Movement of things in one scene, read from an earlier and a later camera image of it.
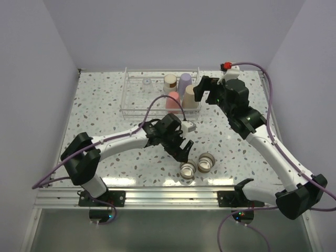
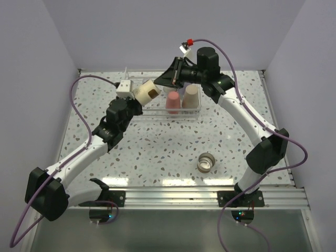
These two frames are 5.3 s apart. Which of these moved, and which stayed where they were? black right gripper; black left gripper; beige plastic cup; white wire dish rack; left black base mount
Moved: black left gripper; black right gripper
Stayed: left black base mount; white wire dish rack; beige plastic cup
